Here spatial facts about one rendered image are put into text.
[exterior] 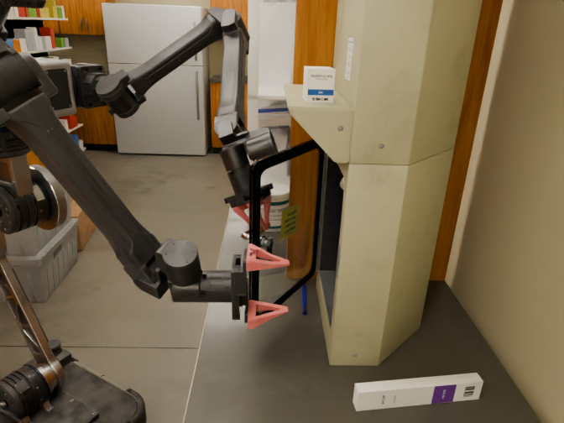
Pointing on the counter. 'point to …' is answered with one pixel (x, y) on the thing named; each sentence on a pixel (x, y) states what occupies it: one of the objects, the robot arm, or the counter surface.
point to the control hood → (323, 122)
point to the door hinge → (321, 211)
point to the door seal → (259, 211)
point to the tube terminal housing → (394, 164)
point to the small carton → (319, 84)
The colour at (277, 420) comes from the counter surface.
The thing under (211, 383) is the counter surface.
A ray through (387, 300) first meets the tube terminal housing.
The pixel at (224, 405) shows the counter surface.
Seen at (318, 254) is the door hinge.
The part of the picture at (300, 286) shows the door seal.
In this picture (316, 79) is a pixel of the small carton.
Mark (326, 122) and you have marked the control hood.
